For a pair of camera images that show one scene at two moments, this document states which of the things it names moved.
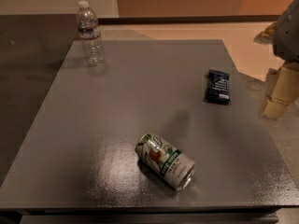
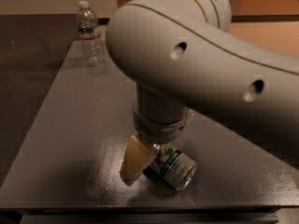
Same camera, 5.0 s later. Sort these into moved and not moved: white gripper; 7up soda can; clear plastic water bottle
Moved: white gripper
Not moved: clear plastic water bottle; 7up soda can
